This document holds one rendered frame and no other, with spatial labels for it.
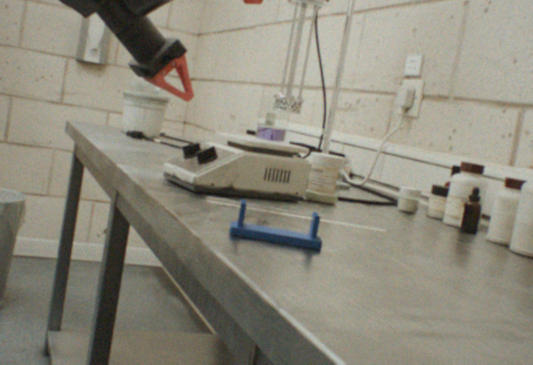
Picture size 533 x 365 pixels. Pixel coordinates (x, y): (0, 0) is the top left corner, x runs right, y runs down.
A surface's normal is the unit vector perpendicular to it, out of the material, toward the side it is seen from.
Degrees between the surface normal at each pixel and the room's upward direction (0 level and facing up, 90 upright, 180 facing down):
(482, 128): 90
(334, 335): 0
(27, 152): 90
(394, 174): 90
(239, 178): 90
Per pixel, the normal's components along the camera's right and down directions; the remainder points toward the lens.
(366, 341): 0.17, -0.98
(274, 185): 0.49, 0.15
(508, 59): -0.92, -0.13
